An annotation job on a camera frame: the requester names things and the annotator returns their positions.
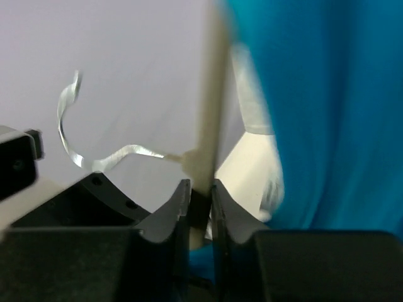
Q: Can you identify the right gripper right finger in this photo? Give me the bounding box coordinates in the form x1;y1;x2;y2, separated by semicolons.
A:
212;181;402;301

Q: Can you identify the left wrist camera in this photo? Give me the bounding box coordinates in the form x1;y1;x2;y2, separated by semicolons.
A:
1;125;44;201

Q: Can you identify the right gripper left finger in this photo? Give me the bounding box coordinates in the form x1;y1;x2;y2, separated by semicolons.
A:
1;179;191;301

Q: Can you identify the cream plastic hanger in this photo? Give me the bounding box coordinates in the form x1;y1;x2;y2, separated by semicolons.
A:
57;1;230;250

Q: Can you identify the white t shirt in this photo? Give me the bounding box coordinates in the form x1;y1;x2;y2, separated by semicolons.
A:
217;44;284;223

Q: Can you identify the blue t shirt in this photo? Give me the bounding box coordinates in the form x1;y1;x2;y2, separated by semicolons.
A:
190;1;402;301

